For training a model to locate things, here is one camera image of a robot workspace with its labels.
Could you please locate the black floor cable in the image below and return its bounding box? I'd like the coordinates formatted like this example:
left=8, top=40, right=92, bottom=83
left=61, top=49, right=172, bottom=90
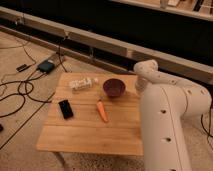
left=0, top=68, right=56, bottom=118

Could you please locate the dark purple bowl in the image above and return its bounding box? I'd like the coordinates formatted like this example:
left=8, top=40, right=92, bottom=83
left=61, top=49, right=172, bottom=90
left=103, top=78, right=126, bottom=98

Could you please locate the dark power adapter box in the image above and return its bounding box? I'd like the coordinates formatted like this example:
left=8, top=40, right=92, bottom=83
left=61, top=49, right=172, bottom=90
left=37, top=60, right=55, bottom=73

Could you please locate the orange carrot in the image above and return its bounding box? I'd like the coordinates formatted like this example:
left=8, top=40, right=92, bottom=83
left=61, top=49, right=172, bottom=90
left=96, top=99, right=109, bottom=123

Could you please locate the small black device on floor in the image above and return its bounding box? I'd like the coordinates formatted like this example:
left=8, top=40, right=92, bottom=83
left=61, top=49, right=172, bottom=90
left=16, top=64, right=30, bottom=72

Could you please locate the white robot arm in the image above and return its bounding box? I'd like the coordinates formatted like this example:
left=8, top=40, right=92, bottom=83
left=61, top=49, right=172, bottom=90
left=134, top=60, right=212, bottom=171

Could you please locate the black smartphone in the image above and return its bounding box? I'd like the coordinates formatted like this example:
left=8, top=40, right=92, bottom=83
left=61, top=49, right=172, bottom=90
left=59, top=100, right=73, bottom=119

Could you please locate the black cable at right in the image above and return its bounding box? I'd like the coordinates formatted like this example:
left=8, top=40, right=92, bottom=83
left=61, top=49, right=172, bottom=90
left=200, top=113, right=213, bottom=139

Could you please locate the wooden folding table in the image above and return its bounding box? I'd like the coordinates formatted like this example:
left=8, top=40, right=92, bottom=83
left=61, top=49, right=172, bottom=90
left=37, top=73, right=143, bottom=155

